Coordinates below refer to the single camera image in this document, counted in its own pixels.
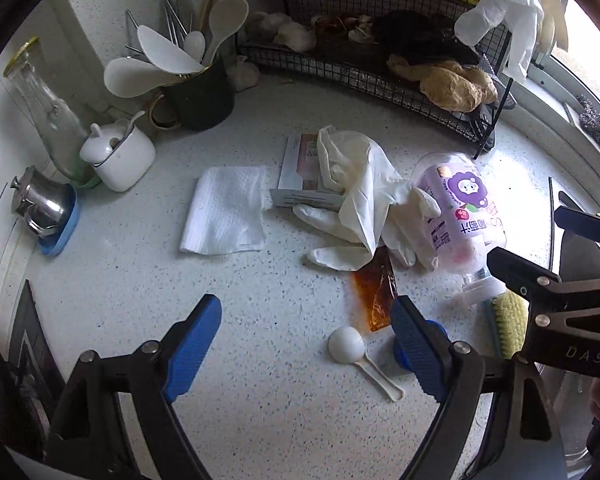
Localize window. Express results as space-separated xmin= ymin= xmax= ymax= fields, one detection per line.
xmin=530 ymin=0 xmax=600 ymax=111

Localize steel sink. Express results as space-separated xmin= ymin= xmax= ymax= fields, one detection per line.
xmin=540 ymin=362 xmax=598 ymax=466

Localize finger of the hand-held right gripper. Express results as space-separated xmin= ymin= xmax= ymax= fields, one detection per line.
xmin=486 ymin=246 xmax=600 ymax=311
xmin=554 ymin=205 xmax=600 ymax=246

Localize white plastic scoop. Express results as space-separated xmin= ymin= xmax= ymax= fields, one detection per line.
xmin=327 ymin=326 xmax=406 ymax=403

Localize garlic bulb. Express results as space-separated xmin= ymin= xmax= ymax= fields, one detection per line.
xmin=228 ymin=56 xmax=262 ymax=93
xmin=272 ymin=21 xmax=317 ymax=52
xmin=245 ymin=10 xmax=287 ymax=36

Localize blue saucer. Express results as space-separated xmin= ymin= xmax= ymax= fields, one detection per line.
xmin=37 ymin=182 xmax=82 ymax=257

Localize blue bottle cap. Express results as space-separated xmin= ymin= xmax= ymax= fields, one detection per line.
xmin=392 ymin=320 xmax=448 ymax=373

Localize purple label plastic bottle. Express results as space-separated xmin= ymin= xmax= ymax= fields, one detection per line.
xmin=411 ymin=150 xmax=511 ymax=306

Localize small steel oil pot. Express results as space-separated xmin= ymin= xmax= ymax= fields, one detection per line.
xmin=11 ymin=165 xmax=73 ymax=238

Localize wooden chopsticks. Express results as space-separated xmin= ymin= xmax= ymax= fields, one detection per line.
xmin=197 ymin=0 xmax=220 ymax=31

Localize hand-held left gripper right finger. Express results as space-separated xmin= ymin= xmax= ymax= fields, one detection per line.
xmin=390 ymin=295 xmax=568 ymax=480

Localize black wire rack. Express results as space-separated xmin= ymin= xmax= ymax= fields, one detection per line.
xmin=236 ymin=0 xmax=543 ymax=161

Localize black knitted cloth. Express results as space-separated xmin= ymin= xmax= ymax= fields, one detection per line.
xmin=370 ymin=10 xmax=481 ymax=66

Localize white and pink envelope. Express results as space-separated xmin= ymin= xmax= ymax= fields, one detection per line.
xmin=269 ymin=132 xmax=348 ymax=211

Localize dried red peppers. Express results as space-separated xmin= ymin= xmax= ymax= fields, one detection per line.
xmin=311 ymin=12 xmax=353 ymax=32

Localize glass carafe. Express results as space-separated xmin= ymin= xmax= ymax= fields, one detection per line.
xmin=2 ymin=37 xmax=101 ymax=188

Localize white latex glove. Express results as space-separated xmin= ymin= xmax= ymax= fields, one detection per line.
xmin=412 ymin=0 xmax=548 ymax=83
xmin=292 ymin=126 xmax=443 ymax=272

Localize white condiment jar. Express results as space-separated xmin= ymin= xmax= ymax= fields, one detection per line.
xmin=79 ymin=119 xmax=157 ymax=193

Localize small white spoon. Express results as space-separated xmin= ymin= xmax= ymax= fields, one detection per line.
xmin=181 ymin=30 xmax=207 ymax=61

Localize steel wool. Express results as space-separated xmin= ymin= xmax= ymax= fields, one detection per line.
xmin=575 ymin=94 xmax=600 ymax=150

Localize dark utensil mug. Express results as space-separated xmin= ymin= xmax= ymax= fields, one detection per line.
xmin=147 ymin=52 xmax=237 ymax=132

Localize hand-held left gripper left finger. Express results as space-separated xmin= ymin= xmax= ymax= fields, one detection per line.
xmin=44 ymin=294 xmax=223 ymax=480

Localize brown sauce packet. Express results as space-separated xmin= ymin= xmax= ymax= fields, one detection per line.
xmin=351 ymin=247 xmax=398 ymax=333

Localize long white rice paddle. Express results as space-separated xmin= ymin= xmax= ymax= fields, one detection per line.
xmin=201 ymin=0 xmax=251 ymax=67

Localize black gas stove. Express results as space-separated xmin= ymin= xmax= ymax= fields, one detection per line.
xmin=5 ymin=280 xmax=68 ymax=411

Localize grey steel mesh scrubber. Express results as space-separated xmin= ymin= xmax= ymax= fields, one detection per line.
xmin=480 ymin=55 xmax=518 ymax=111

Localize ginger root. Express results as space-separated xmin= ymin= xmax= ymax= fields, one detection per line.
xmin=386 ymin=52 xmax=500 ymax=113

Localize large dotted white rice paddle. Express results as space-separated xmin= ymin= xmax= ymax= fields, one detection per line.
xmin=136 ymin=24 xmax=204 ymax=75

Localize white paper tissue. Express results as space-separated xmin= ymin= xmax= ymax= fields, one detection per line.
xmin=179 ymin=165 xmax=268 ymax=256

